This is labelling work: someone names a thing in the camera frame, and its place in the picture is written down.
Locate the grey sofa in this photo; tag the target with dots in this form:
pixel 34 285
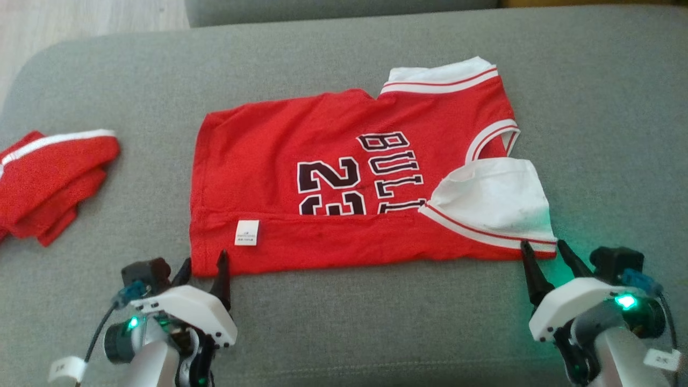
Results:
pixel 376 322

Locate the grey sofa back cushion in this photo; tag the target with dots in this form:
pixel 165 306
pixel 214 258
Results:
pixel 344 11

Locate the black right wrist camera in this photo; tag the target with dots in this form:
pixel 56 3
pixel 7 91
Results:
pixel 615 263

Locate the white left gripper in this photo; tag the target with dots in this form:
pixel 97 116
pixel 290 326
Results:
pixel 199 309

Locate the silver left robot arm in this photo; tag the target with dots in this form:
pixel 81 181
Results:
pixel 150 360

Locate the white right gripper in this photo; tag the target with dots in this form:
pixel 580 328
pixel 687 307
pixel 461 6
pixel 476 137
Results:
pixel 564 303

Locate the red basketball jersey white sleeves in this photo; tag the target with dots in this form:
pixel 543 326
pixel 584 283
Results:
pixel 322 123

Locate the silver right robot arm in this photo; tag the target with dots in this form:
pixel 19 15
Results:
pixel 623 355

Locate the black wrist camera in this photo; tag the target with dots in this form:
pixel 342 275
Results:
pixel 145 274
pixel 615 263

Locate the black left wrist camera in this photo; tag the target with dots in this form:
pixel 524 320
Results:
pixel 145 274

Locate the red shorts white stripe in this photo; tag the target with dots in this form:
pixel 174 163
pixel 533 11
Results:
pixel 48 183

